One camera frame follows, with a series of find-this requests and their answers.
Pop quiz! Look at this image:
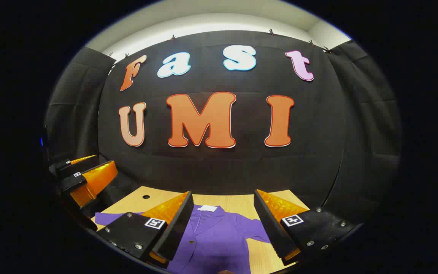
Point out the black backdrop cloth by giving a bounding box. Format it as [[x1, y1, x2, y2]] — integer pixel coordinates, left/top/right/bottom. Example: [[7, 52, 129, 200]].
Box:
[[44, 30, 402, 229]]

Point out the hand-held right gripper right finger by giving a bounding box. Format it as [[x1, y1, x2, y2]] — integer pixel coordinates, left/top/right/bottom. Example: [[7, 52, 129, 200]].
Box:
[[253, 189, 364, 266]]

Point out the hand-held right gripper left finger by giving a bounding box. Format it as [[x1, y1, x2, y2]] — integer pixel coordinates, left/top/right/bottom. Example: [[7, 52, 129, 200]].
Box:
[[96, 191, 194, 264]]

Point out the purple button shirt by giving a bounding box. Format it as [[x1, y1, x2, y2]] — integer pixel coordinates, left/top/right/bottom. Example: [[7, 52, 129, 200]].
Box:
[[94, 204, 272, 274]]

